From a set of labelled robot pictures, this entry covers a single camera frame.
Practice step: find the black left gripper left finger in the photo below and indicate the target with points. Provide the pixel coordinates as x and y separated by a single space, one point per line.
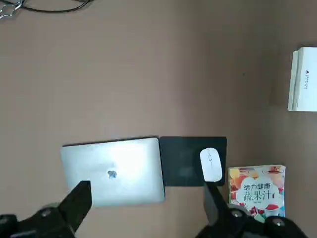
64 213

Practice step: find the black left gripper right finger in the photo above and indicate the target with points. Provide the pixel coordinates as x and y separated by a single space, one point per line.
223 218

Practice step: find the colourful juice recipe book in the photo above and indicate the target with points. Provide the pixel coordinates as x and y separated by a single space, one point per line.
257 191

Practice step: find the silver laptop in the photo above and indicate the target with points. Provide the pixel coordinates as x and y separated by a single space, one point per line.
119 163

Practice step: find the white computer mouse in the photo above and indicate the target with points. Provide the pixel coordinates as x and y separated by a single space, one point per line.
211 164

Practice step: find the black mouse mat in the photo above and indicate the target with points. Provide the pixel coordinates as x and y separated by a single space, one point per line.
180 161

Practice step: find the silver metal clip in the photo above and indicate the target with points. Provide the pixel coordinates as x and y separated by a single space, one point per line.
7 10

